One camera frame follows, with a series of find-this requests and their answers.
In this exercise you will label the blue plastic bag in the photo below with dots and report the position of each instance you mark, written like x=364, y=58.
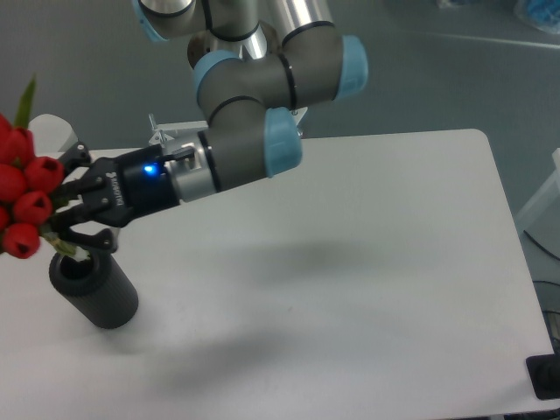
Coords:
x=540, y=14

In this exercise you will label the black device at table edge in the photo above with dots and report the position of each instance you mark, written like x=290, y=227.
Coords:
x=544, y=375

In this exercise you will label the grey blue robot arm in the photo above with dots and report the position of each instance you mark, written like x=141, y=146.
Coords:
x=247, y=84

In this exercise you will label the red tulip bouquet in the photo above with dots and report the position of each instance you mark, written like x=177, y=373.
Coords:
x=28, y=183

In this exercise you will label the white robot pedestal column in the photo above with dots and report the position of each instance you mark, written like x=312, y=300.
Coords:
x=175, y=131

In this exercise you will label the black ribbed cylindrical vase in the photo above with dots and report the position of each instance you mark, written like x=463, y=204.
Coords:
x=97, y=288

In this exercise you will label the white chair back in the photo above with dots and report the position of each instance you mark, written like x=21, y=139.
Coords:
x=51, y=134

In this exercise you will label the white side furniture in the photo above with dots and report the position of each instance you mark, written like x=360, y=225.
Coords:
x=540, y=201

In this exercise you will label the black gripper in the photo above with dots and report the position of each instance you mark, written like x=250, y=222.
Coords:
x=135, y=184

